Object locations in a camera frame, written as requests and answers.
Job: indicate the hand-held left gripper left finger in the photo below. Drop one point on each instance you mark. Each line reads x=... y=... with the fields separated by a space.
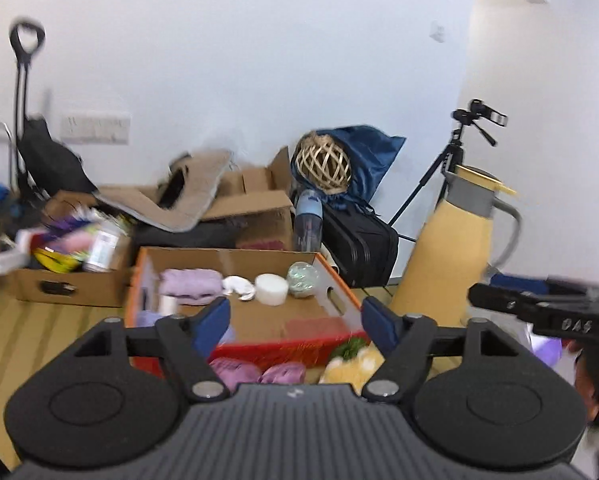
x=212 y=325

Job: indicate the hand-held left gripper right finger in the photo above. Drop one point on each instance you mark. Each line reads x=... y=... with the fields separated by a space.
x=379 y=327

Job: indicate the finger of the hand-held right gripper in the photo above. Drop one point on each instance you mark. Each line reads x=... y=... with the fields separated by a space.
x=519 y=284
x=509 y=305

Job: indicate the lavender fluffy towel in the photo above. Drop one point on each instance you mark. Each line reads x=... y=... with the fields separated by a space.
x=192 y=285

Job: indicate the white cloth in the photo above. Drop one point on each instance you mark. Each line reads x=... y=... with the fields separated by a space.
x=239 y=288

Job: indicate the red cardboard box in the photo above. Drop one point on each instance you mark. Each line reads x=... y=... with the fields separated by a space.
x=259 y=325

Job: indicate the white round roll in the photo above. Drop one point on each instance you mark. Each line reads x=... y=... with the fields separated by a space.
x=271 y=289

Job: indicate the clear plastic ball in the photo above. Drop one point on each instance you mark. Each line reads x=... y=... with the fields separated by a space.
x=302 y=278

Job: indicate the person's right hand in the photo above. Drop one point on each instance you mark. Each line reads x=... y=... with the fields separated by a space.
x=587 y=377

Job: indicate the yellow plush toy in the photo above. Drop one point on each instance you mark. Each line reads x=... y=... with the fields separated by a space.
x=352 y=362

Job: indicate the purple tissue pack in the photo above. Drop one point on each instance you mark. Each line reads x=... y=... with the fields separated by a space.
x=547 y=350

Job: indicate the pink knitted cloth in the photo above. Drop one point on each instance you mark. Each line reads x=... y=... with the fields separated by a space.
x=283 y=374
x=234 y=372

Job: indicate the yellow thermos jug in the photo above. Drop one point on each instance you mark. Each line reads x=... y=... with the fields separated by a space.
x=449 y=255

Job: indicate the black suitcase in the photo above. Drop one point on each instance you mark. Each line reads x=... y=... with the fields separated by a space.
x=362 y=245

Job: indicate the open brown cardboard box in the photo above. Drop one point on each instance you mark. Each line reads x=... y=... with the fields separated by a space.
x=259 y=210

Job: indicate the blue water bottle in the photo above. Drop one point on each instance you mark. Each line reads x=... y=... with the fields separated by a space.
x=308 y=220

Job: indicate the white can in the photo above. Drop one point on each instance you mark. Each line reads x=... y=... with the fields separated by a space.
x=102 y=252

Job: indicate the flattened grey cardboard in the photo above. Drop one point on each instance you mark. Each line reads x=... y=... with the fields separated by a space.
x=179 y=195

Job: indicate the black tripod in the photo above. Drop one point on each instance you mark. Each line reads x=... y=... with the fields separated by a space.
x=444 y=165

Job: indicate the brown cardboard tray box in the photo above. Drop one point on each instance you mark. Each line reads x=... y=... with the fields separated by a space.
x=69 y=287

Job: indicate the dark blue bag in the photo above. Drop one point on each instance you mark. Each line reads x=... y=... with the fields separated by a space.
x=372 y=160

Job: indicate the wicker ball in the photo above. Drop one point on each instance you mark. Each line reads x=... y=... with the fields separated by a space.
x=323 y=164

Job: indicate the white wall power outlet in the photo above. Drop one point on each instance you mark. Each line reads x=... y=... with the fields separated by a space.
x=95 y=129

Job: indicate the white light switch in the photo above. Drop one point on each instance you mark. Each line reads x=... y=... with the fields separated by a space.
x=438 y=31

